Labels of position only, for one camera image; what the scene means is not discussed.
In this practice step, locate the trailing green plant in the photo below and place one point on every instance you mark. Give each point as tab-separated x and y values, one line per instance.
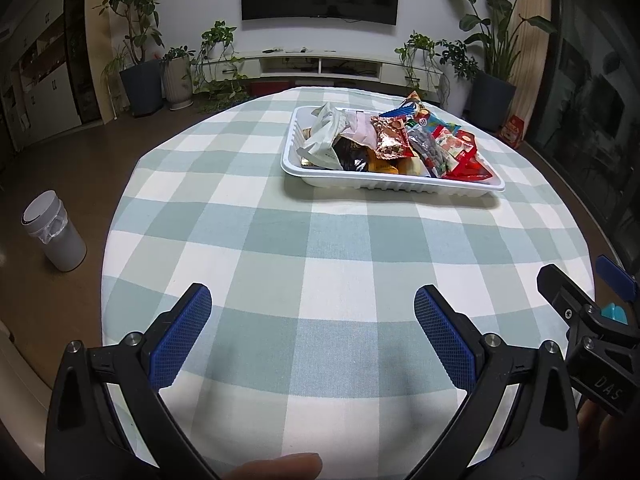
417	45
217	35

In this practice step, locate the black snack packet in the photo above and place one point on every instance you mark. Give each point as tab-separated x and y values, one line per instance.
352	157

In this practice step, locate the blue snack packet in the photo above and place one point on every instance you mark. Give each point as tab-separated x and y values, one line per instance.
400	111

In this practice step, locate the red gift bag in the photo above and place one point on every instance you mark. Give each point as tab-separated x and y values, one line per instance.
512	130

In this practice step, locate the orange snack packet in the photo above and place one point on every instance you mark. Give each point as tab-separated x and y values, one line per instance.
382	164

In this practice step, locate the glass sliding door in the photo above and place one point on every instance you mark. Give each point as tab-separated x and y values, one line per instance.
590	110

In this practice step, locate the large white snack packet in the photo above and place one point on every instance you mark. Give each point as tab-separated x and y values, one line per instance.
322	132

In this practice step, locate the person's right hand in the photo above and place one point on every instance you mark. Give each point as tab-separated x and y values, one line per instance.
589	417

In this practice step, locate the tall plant in dark pot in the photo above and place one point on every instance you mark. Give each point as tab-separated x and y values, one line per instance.
142	87

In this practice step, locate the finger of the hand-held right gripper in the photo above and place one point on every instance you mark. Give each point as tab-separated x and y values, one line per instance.
617	277
565	295

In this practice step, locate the bushy green plant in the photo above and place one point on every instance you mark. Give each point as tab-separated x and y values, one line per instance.
455	57

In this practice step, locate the person's left hand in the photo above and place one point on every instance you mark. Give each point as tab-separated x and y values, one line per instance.
280	467

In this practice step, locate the white trash bin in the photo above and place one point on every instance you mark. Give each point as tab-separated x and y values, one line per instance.
57	235

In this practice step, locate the red and white snack packet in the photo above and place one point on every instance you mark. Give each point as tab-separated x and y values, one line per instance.
455	142

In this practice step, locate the dark bean packet green edge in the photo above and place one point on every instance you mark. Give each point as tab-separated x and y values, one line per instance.
430	152

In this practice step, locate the white cupboard unit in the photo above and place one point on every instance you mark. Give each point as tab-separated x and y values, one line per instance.
50	105

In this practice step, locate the beige curtain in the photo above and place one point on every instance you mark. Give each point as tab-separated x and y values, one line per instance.
532	35

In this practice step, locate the dark red foil snack packet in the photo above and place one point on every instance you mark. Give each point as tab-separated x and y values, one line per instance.
392	137

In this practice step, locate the small plant in white pot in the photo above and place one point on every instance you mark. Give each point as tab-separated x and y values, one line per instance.
177	82

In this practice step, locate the red storage box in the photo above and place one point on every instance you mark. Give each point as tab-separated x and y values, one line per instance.
270	88

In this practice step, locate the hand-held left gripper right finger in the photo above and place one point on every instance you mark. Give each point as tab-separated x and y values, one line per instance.
442	335

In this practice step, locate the large red snack packet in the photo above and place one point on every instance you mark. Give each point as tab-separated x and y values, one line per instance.
470	170

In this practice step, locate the white television cabinet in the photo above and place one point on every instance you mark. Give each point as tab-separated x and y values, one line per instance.
295	66

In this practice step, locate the large-leaf plant in dark pot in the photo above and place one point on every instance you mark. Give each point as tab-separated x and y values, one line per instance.
492	97

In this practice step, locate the white plastic tray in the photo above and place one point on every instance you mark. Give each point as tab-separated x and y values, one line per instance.
400	185

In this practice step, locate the pale pink snack packet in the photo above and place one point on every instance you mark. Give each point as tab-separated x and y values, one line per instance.
360	130

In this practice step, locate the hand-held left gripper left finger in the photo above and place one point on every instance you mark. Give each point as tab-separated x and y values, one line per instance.
182	335

